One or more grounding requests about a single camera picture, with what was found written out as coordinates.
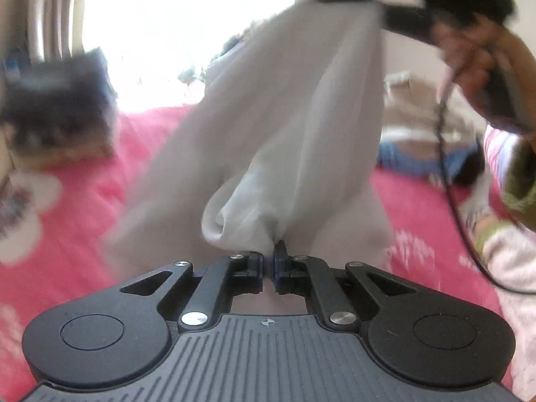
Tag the pink floral bed sheet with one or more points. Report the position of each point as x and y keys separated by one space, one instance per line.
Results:
x=51 y=245

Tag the blue garment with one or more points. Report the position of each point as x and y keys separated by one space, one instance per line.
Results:
x=463 y=165

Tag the dark blanket pile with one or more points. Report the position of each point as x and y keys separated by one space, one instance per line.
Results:
x=60 y=111

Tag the light grey garment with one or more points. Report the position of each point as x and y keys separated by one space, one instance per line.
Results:
x=281 y=149

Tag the pink pastel pajama sleeve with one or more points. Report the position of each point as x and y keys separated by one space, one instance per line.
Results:
x=500 y=217

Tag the beige cloth bag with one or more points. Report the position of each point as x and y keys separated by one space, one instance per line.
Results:
x=410 y=119

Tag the person's right hand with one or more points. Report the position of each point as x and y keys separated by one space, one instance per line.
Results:
x=473 y=52

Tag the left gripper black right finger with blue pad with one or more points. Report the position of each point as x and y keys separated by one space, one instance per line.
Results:
x=339 y=298

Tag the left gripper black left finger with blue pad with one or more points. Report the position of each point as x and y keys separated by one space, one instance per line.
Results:
x=196 y=298

